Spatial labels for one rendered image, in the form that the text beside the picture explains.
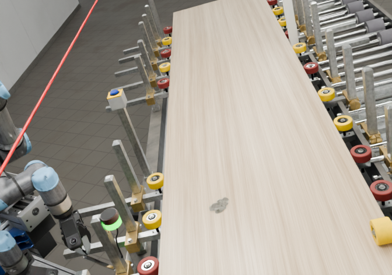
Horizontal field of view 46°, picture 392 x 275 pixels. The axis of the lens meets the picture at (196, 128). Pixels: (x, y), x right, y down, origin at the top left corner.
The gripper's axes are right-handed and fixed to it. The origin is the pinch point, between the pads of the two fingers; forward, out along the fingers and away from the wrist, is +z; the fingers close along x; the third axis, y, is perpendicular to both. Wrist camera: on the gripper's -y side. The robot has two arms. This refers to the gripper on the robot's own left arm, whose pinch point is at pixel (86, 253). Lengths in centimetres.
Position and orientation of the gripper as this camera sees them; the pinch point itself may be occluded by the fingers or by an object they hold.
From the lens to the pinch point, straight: 171.1
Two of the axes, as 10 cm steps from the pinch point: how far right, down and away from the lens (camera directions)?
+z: 2.7, 8.2, 5.1
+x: -9.0, 4.1, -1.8
